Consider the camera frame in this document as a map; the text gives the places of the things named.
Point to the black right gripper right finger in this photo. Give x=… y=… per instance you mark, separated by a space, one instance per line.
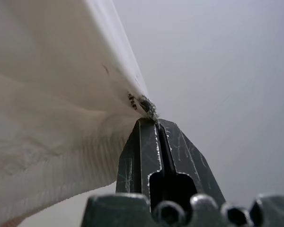
x=191 y=156

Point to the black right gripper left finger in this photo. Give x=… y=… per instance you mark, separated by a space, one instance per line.
x=142 y=151

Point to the white cloth shorts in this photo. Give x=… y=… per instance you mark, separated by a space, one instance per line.
x=49 y=106

